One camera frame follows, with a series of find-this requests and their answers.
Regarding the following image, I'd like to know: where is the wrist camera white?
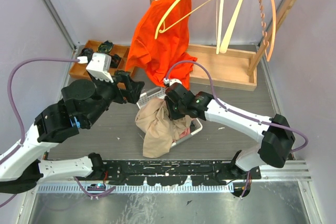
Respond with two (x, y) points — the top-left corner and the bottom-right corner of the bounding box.
(163, 78), (182, 87)
(77, 52), (113, 83)

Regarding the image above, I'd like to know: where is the orange red t shirt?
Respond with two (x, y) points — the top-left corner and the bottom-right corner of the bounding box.
(126, 0), (197, 89)

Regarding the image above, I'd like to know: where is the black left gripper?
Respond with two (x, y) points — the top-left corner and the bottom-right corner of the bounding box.
(85, 72), (145, 127)

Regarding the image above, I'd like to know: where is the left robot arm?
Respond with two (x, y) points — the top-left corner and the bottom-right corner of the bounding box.
(1, 70), (145, 195)

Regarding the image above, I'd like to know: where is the white slotted cable duct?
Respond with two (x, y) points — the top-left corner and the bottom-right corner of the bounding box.
(37, 183), (234, 194)

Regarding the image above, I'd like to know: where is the cream wooden hanger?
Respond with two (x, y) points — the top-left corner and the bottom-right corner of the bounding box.
(219, 0), (244, 54)

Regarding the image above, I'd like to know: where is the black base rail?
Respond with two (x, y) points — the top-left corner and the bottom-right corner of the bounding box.
(78, 160), (261, 186)

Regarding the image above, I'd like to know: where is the wooden clothes rack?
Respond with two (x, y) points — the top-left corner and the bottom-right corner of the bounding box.
(156, 0), (296, 91)

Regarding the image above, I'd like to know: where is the orange wavy metal hanger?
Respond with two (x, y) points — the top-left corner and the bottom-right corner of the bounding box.
(256, 0), (286, 62)

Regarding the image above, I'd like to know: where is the beige t shirt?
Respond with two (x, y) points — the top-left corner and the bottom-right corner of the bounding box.
(135, 98), (192, 158)

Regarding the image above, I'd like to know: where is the rolled green sock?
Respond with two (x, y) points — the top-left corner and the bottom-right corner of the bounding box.
(97, 40), (114, 54)

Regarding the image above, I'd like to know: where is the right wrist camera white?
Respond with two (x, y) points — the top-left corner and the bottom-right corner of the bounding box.
(163, 78), (182, 87)

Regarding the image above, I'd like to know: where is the pink t shirt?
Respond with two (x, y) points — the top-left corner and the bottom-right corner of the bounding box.
(171, 128), (191, 147)

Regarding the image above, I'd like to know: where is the rolled black sock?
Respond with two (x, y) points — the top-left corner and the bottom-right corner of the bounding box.
(110, 54), (122, 68)

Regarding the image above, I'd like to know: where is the yellow hanger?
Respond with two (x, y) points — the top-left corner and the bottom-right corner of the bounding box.
(154, 0), (223, 40)

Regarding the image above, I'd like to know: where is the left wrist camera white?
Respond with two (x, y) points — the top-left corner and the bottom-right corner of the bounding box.
(77, 52), (113, 83)

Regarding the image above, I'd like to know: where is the white plastic basket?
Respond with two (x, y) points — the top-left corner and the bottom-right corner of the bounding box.
(137, 87), (203, 148)

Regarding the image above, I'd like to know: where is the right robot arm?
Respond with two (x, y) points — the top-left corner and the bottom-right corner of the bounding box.
(164, 83), (295, 179)

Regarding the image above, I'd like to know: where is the rolled dark sock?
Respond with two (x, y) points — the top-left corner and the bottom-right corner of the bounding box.
(80, 48), (94, 57)

